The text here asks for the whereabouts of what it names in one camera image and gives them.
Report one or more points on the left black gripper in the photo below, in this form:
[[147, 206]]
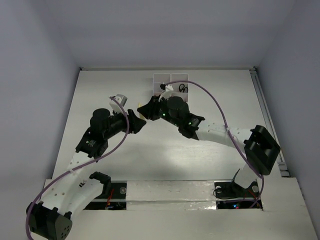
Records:
[[135, 123]]

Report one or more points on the white organizer right column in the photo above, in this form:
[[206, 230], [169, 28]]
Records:
[[179, 78]]

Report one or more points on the black handled scissors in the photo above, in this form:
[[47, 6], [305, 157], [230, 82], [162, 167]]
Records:
[[183, 88]]

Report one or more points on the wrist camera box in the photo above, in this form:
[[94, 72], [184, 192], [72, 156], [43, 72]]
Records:
[[117, 102], [167, 90]]

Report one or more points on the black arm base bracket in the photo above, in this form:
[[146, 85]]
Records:
[[229, 190]]

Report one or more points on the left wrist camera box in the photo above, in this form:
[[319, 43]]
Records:
[[117, 102]]

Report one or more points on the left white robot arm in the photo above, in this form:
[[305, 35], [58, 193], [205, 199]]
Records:
[[53, 211]]

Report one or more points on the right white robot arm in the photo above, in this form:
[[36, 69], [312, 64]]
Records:
[[256, 145]]

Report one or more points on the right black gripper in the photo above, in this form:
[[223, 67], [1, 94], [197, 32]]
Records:
[[149, 111]]

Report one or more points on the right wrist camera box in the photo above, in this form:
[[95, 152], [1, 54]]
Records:
[[167, 90]]

